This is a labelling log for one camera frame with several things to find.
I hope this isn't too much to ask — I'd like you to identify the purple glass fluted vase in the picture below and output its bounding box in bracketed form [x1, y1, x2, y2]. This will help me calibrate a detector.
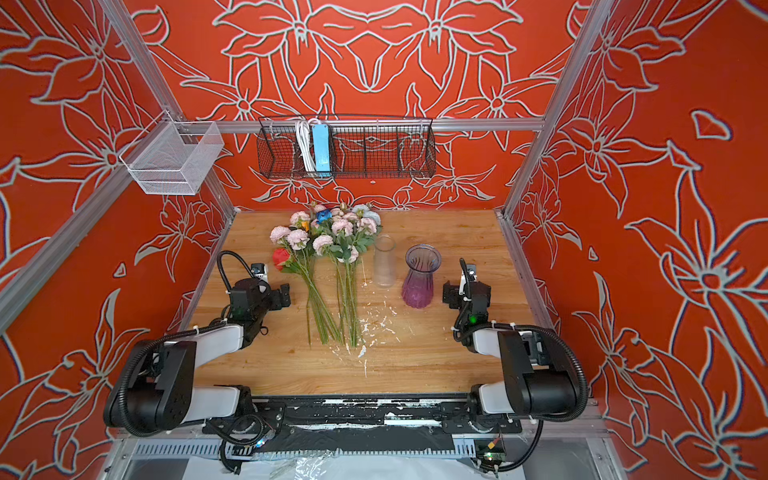
[401, 244, 442, 309]

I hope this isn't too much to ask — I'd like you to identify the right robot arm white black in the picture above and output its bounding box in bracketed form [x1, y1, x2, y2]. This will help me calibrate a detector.
[443, 259, 589, 422]

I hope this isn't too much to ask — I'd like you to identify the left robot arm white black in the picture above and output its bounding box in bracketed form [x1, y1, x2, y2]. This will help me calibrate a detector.
[103, 250, 291, 439]

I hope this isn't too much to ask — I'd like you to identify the bunch of artificial flowers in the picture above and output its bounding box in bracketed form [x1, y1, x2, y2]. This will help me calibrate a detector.
[269, 203, 382, 349]

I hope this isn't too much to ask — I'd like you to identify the clear glass cylinder vase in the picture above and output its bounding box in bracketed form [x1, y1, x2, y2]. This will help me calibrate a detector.
[373, 234, 396, 287]

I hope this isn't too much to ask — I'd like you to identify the light blue box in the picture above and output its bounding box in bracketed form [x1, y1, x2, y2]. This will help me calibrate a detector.
[312, 123, 331, 177]

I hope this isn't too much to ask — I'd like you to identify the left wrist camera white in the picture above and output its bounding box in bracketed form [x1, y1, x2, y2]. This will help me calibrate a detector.
[250, 263, 268, 282]

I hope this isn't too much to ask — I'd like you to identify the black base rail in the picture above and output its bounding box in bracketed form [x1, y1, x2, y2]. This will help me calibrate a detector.
[229, 393, 522, 458]

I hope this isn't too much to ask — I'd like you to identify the white mesh wall basket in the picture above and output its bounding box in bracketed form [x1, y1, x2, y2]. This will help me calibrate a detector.
[120, 121, 224, 196]

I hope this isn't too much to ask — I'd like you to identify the white cable bundle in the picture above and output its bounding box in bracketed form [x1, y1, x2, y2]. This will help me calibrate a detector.
[293, 118, 319, 175]

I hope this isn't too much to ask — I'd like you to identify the black wire wall basket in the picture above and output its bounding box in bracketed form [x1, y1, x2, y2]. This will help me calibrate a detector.
[256, 115, 437, 180]

